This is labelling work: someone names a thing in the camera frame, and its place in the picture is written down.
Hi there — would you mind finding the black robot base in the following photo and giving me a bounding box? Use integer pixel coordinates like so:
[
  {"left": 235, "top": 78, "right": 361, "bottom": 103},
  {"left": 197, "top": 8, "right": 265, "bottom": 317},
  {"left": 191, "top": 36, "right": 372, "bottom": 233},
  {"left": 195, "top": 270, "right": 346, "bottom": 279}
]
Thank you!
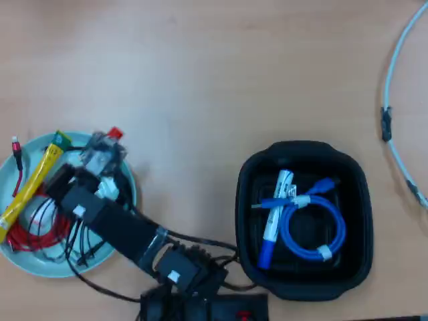
[{"left": 139, "top": 287, "right": 270, "bottom": 321}]

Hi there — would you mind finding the white marker with blue cap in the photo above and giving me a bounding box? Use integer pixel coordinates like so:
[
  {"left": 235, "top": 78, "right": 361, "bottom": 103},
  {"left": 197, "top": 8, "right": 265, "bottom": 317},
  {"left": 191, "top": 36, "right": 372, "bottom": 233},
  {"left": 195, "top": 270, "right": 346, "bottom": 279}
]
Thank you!
[{"left": 257, "top": 169, "right": 296, "bottom": 270}]

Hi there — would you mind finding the black storage case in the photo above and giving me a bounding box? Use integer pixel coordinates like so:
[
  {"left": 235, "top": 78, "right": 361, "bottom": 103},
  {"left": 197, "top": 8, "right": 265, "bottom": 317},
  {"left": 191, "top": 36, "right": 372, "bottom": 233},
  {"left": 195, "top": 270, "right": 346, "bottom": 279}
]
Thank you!
[{"left": 235, "top": 140, "right": 375, "bottom": 302}]

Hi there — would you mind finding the red coiled cable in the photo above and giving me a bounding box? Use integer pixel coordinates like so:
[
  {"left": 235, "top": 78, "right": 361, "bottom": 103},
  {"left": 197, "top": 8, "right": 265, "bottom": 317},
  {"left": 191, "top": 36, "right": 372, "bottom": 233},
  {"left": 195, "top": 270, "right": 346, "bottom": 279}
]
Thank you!
[{"left": 5, "top": 135, "right": 73, "bottom": 253}]

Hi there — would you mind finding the white pen with red cap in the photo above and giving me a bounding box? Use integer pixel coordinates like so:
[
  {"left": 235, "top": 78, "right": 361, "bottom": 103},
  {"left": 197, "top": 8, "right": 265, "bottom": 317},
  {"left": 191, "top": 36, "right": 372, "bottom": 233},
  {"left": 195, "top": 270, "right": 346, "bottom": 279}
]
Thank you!
[{"left": 94, "top": 126, "right": 124, "bottom": 199}]

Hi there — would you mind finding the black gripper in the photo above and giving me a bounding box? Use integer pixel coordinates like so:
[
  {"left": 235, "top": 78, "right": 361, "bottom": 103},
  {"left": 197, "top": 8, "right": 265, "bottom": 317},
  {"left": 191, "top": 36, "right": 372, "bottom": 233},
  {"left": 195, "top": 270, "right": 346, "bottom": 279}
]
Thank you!
[{"left": 45, "top": 163, "right": 104, "bottom": 224}]

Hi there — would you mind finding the blue coiled cable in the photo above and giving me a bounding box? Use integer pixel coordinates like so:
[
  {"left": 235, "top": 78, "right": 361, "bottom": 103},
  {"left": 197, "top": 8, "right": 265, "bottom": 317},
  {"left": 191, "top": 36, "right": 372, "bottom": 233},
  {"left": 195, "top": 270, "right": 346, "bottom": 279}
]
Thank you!
[{"left": 251, "top": 177, "right": 348, "bottom": 262}]

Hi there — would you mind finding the black coiled cable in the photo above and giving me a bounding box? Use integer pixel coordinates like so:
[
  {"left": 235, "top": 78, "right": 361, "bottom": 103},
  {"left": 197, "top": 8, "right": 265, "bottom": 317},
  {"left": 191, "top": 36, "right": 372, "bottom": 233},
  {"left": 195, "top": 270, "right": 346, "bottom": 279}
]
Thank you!
[{"left": 65, "top": 146, "right": 136, "bottom": 268}]

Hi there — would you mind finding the grey cable with black coupler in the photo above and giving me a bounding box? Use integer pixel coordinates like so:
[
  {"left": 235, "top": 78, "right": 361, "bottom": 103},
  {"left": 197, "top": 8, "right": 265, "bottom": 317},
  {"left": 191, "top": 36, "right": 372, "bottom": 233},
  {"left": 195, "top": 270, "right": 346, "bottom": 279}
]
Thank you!
[{"left": 380, "top": 0, "right": 428, "bottom": 210}]

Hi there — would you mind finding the light blue round plate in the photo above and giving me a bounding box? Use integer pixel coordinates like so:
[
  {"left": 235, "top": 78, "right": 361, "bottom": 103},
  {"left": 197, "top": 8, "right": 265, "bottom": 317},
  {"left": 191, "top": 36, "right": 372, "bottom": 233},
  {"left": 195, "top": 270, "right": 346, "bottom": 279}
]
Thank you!
[{"left": 0, "top": 131, "right": 138, "bottom": 279}]

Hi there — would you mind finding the yellow tube with green cap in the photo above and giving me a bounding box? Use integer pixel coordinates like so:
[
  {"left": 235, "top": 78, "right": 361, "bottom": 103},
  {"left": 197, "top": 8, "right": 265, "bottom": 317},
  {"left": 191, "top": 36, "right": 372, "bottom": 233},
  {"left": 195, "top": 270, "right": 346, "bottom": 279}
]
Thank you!
[{"left": 0, "top": 129, "right": 73, "bottom": 245}]

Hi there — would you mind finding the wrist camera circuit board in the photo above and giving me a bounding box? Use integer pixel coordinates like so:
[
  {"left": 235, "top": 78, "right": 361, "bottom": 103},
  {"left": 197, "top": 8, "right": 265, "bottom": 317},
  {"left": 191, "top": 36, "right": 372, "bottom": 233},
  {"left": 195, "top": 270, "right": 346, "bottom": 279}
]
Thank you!
[{"left": 80, "top": 132, "right": 128, "bottom": 177}]

